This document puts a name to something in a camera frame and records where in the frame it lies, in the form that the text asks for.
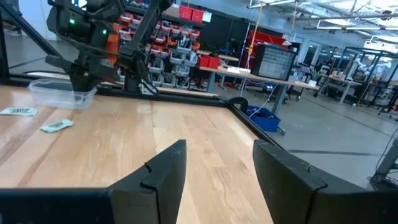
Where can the black small-drawer organizer cabinet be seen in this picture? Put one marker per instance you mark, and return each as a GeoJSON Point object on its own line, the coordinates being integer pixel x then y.
{"type": "Point", "coordinates": [273, 62]}

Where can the black frame clamp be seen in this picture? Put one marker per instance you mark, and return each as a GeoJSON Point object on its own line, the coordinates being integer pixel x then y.
{"type": "Point", "coordinates": [239, 101]}

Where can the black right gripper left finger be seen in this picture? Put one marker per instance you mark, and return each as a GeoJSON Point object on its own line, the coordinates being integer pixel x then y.
{"type": "Point", "coordinates": [161, 193]}

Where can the grey metal post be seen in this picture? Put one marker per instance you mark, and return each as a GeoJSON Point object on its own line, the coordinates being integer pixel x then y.
{"type": "Point", "coordinates": [390, 160]}

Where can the flat green stevia packet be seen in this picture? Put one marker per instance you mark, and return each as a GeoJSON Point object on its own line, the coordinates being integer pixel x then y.
{"type": "Point", "coordinates": [18, 111]}

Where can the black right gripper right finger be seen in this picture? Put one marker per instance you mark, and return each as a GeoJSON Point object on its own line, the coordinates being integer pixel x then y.
{"type": "Point", "coordinates": [286, 193]}

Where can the ceiling light strip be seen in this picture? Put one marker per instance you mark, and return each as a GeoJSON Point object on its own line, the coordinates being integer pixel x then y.
{"type": "Point", "coordinates": [362, 28]}

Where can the wooden top workbench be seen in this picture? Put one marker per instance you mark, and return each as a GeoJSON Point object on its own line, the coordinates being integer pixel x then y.
{"type": "Point", "coordinates": [248, 77]}

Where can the black aluminium table frame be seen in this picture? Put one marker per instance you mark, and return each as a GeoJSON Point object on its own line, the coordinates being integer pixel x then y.
{"type": "Point", "coordinates": [186, 99]}

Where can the clear plastic container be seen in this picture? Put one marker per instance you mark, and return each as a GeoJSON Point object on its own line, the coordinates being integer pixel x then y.
{"type": "Point", "coordinates": [53, 96]}

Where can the distant wooden work table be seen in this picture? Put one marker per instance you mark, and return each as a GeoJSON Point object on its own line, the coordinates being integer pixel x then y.
{"type": "Point", "coordinates": [342, 81]}

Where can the white packet middle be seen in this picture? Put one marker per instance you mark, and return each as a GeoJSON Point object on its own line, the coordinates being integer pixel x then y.
{"type": "Point", "coordinates": [57, 126]}

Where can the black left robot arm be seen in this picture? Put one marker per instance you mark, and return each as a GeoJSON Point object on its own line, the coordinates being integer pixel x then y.
{"type": "Point", "coordinates": [93, 28]}

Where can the blue plastic floor bin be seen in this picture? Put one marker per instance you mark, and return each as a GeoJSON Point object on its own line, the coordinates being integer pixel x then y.
{"type": "Point", "coordinates": [264, 121]}

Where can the red plastic storage bin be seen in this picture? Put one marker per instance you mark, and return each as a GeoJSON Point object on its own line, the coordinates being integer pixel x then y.
{"type": "Point", "coordinates": [186, 13]}
{"type": "Point", "coordinates": [214, 62]}
{"type": "Point", "coordinates": [197, 15]}
{"type": "Point", "coordinates": [202, 61]}

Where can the red metal cabinet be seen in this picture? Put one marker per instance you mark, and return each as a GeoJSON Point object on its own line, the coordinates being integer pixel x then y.
{"type": "Point", "coordinates": [264, 38]}

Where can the shelving rack with parts bins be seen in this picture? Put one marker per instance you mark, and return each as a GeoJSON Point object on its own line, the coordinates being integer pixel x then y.
{"type": "Point", "coordinates": [177, 59]}

